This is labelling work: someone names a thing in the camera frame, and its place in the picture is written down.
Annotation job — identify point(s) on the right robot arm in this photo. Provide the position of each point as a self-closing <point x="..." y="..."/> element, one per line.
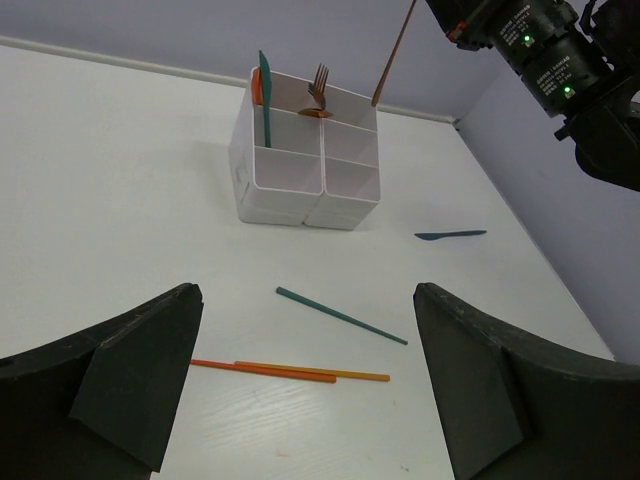
<point x="606" y="137"/>

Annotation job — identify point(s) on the teal knife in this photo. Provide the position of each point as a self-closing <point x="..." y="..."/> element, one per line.
<point x="434" y="236"/>

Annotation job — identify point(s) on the yellow-orange chopstick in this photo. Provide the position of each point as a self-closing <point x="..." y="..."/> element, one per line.
<point x="338" y="373"/>

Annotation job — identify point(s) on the teal spoon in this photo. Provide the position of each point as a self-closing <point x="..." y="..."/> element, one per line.
<point x="266" y="84"/>

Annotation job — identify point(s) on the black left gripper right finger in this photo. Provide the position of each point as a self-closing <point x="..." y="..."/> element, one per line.
<point x="513" y="405"/>

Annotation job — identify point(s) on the orange spoon in container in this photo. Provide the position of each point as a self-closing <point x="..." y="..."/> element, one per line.
<point x="256" y="87"/>

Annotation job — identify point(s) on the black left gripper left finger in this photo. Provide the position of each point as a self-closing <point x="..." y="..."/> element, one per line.
<point x="100" y="403"/>

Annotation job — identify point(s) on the orange fork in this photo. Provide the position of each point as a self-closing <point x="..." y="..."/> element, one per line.
<point x="383" y="78"/>

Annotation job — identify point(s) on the orange chopstick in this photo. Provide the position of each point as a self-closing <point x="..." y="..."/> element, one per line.
<point x="266" y="371"/>

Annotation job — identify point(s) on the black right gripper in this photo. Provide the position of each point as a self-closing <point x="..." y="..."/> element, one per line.
<point x="566" y="59"/>

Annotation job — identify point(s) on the teal chopstick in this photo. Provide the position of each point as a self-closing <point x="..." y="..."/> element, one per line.
<point x="337" y="314"/>

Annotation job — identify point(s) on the white left divided container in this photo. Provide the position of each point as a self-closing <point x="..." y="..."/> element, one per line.
<point x="281" y="183"/>

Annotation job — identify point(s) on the brown fork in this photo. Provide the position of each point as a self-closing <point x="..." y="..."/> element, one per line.
<point x="321" y="77"/>

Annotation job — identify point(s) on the white right divided container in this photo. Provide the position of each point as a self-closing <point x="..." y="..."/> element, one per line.
<point x="350" y="164"/>

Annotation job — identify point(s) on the white divided container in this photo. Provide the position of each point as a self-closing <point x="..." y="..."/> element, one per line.
<point x="350" y="164"/>
<point x="281" y="183"/>

